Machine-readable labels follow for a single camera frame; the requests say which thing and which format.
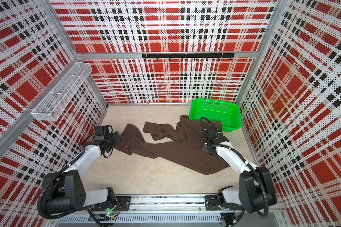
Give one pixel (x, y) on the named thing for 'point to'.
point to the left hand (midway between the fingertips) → (120, 139)
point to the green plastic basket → (228, 112)
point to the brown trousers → (181, 144)
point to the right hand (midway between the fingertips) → (211, 148)
